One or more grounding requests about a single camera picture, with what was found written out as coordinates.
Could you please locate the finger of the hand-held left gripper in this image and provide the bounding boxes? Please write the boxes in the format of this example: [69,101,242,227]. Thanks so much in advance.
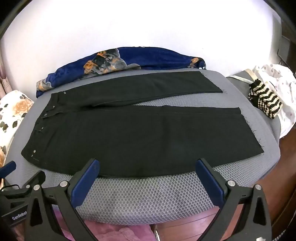
[0,161,47,202]

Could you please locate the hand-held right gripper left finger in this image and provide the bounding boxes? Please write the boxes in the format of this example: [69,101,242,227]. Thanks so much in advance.
[25,158,100,241]

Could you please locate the grey mesh mat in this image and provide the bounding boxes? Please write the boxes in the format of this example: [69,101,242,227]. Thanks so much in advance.
[5,67,282,227]

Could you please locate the white floral pillow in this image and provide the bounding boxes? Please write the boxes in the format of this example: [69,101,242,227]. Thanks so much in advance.
[0,90,35,168]

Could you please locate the white spotted cloth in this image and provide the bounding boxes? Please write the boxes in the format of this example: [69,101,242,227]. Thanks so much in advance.
[252,64,296,138]

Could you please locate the pink curtain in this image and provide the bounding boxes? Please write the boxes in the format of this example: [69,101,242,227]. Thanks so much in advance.
[0,62,12,100]

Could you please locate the black and cream striped knit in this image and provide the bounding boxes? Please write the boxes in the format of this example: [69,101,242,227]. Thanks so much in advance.
[248,79,283,120]

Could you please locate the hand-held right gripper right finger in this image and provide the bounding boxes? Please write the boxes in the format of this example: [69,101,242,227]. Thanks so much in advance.
[195,158,272,241]

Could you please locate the blue floral blanket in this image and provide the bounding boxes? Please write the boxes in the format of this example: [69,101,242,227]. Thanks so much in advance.
[36,46,207,98]

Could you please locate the pink cloth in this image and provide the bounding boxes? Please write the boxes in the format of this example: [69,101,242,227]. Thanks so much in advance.
[52,204,153,241]

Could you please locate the black pants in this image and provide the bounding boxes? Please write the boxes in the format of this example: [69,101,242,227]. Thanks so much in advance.
[21,71,265,178]

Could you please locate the dark grey cushion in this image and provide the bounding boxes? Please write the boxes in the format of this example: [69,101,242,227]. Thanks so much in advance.
[225,69,258,93]

